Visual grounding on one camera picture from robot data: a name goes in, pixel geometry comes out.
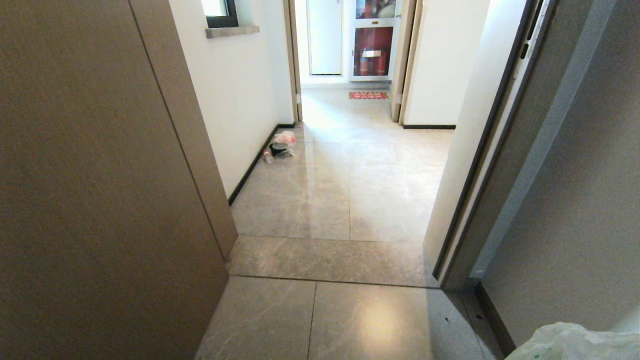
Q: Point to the trash pile on floor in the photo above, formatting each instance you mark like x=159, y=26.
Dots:
x=283, y=144

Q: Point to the white plastic trash bag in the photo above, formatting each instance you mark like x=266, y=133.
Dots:
x=575, y=345

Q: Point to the red doormat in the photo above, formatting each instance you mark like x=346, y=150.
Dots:
x=368, y=95

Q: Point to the white door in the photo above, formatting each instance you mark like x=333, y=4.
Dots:
x=325, y=37

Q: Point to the stone window sill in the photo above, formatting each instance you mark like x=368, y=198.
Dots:
x=232, y=31

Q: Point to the black framed window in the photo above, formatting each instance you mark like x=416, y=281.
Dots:
x=221, y=12

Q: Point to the brown wooden door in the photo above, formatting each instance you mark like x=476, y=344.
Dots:
x=100, y=175

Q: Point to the grey door frame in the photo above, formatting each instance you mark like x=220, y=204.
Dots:
x=505, y=150

